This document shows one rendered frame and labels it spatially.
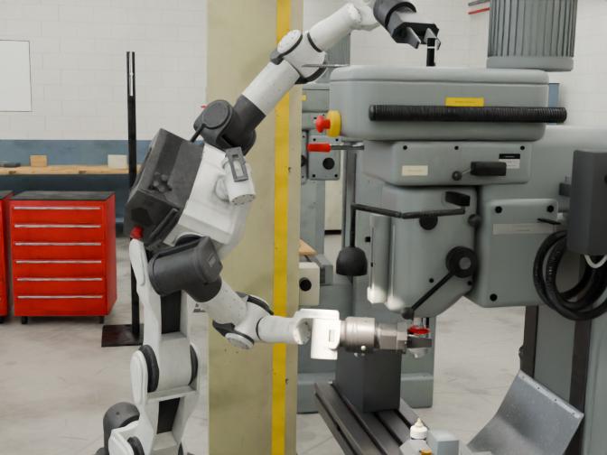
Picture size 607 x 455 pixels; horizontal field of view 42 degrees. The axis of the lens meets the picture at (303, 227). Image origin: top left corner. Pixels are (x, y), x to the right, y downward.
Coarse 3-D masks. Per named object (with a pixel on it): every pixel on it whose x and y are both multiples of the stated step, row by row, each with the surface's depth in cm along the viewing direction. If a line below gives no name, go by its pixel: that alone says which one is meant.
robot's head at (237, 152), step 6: (228, 150) 192; (234, 150) 192; (240, 150) 192; (228, 156) 191; (234, 156) 193; (240, 156) 192; (240, 162) 192; (234, 168) 190; (246, 168) 191; (234, 174) 190; (246, 174) 190; (234, 180) 189; (240, 180) 190; (246, 180) 191
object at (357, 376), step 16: (384, 352) 226; (336, 368) 245; (352, 368) 232; (368, 368) 225; (384, 368) 227; (400, 368) 228; (336, 384) 246; (352, 384) 233; (368, 384) 226; (384, 384) 227; (400, 384) 229; (352, 400) 233; (368, 400) 227; (384, 400) 228
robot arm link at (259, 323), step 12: (252, 300) 210; (252, 312) 208; (264, 312) 210; (240, 324) 206; (252, 324) 207; (264, 324) 205; (276, 324) 203; (252, 336) 207; (264, 336) 205; (276, 336) 202
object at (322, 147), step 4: (308, 144) 189; (312, 144) 188; (316, 144) 188; (320, 144) 189; (324, 144) 189; (328, 144) 189; (308, 148) 188; (312, 148) 188; (316, 148) 188; (320, 148) 189; (324, 148) 189; (328, 148) 189; (332, 148) 190; (336, 148) 190; (340, 148) 190; (344, 148) 190; (348, 148) 191; (352, 148) 191; (356, 148) 191; (360, 148) 191; (320, 152) 190; (324, 152) 190; (328, 152) 190
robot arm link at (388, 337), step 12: (360, 324) 191; (372, 324) 191; (384, 324) 195; (396, 324) 196; (360, 336) 190; (372, 336) 190; (384, 336) 189; (396, 336) 189; (360, 348) 191; (372, 348) 190; (384, 348) 190; (396, 348) 189
